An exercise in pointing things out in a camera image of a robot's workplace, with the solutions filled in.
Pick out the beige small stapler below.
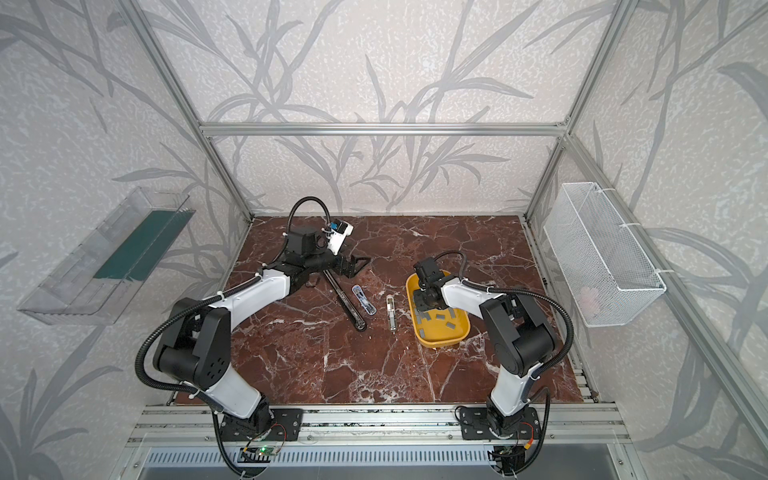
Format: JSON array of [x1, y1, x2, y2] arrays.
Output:
[[386, 295, 397, 332]]

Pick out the light blue stapler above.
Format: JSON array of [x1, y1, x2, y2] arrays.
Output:
[[352, 285, 377, 316]]

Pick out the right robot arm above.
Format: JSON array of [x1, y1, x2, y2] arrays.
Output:
[[414, 257, 575, 438]]

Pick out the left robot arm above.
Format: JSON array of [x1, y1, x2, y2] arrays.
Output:
[[134, 219, 370, 437]]

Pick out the grey staple strips in tray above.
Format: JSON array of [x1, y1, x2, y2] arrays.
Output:
[[416, 309, 459, 342]]

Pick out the yellow plastic tray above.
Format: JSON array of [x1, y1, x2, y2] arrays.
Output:
[[406, 273, 471, 349]]

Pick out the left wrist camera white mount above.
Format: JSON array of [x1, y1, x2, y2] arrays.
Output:
[[326, 219, 354, 255]]

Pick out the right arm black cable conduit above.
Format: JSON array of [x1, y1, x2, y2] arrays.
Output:
[[434, 250, 574, 445]]

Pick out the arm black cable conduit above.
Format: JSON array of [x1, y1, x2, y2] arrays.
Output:
[[133, 196, 334, 415], [434, 250, 574, 445]]

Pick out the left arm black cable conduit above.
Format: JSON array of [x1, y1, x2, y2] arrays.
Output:
[[133, 196, 334, 415]]

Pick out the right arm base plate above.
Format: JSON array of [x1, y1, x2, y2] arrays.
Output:
[[454, 405, 541, 444]]

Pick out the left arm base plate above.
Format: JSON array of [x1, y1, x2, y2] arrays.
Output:
[[219, 408, 304, 442]]

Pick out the white wire mesh basket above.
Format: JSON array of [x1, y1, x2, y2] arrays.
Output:
[[544, 182, 666, 328]]

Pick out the aluminium front rail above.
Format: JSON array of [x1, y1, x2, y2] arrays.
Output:
[[126, 403, 631, 447]]

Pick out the clear acrylic wall shelf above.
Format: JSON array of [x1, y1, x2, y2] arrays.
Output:
[[18, 187, 195, 326]]

